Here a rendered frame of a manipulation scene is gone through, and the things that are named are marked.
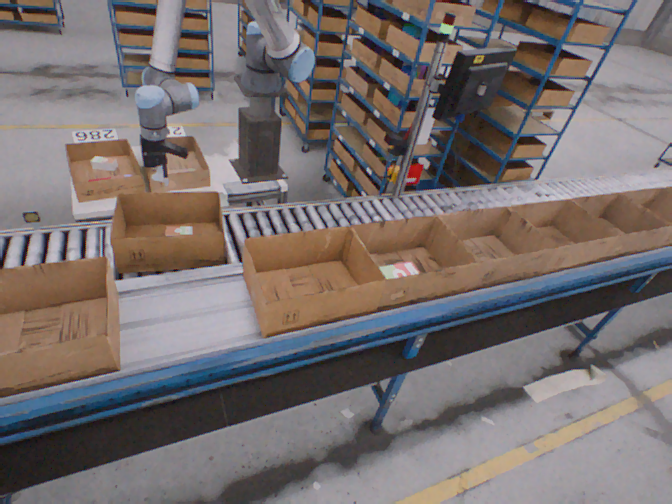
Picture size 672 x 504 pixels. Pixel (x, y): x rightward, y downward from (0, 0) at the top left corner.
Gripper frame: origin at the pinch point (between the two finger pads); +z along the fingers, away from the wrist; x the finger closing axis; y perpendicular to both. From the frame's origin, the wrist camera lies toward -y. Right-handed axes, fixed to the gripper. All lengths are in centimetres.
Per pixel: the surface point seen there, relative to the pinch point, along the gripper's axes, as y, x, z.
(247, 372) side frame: -14, 85, 11
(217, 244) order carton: -14.3, 30.7, 9.2
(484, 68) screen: -138, -2, -50
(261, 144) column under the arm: -48, -34, 8
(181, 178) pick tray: -7.3, -26.4, 20.1
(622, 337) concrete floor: -277, 92, 90
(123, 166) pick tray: 18, -50, 28
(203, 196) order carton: -13.6, 1.6, 9.1
